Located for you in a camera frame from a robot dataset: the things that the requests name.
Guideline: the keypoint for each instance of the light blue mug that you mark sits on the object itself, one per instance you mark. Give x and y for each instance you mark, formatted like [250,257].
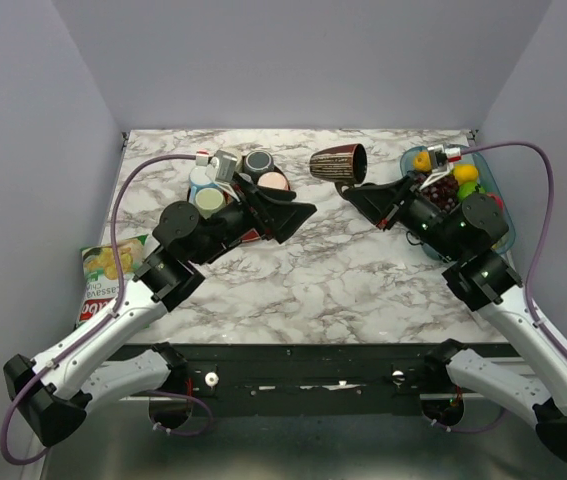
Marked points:
[198,179]

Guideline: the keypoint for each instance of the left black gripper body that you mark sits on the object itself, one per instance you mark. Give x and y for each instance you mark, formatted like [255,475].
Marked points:
[240,218]

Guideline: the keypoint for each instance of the green striped melon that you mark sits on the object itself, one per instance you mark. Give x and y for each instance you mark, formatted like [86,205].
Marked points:
[469,188]

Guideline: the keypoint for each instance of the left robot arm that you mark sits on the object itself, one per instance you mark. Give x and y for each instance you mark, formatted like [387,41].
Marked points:
[56,390]

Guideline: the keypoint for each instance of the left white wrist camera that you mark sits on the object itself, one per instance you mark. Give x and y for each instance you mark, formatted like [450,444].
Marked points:
[222,166]

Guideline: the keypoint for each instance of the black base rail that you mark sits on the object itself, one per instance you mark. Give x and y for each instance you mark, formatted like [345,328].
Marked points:
[311,379]

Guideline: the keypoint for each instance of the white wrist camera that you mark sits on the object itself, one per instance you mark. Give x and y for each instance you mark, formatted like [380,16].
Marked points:
[222,166]
[441,159]

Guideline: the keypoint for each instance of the dark grey mug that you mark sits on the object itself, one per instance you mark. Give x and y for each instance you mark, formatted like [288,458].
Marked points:
[258,163]

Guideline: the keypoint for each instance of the pink mug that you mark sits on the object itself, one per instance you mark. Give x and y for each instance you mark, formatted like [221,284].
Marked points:
[274,180]

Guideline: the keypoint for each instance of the cassava chips bag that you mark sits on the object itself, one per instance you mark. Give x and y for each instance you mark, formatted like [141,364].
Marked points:
[101,276]

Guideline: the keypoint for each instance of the teal plastic fruit bin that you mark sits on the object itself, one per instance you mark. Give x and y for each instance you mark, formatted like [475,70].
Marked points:
[486,180]

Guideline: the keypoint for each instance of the dark grape bunch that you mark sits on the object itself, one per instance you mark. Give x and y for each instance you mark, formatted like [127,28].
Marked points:
[442,193]

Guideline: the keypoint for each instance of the brown striped mug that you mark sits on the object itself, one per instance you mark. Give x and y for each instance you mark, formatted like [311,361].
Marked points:
[344,165]

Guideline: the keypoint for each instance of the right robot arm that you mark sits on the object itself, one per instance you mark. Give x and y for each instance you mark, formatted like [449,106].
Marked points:
[489,286]

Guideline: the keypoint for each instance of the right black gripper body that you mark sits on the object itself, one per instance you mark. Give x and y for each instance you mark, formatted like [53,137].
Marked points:
[425,220]

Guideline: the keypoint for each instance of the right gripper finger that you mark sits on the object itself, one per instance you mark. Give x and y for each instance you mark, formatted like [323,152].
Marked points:
[377,203]
[398,187]

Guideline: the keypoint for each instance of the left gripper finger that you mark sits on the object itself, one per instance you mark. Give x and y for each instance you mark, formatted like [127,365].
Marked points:
[282,220]
[246,184]

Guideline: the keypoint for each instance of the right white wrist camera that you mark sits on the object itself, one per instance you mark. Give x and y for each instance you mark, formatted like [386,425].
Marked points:
[441,159]

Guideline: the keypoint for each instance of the light green mug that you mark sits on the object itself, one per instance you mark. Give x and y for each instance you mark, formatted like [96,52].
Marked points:
[209,201]

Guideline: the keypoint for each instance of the orange fruit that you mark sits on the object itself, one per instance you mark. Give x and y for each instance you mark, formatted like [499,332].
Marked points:
[421,162]

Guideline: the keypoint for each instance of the yellow lemon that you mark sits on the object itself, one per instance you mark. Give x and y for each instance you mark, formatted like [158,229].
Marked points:
[465,173]

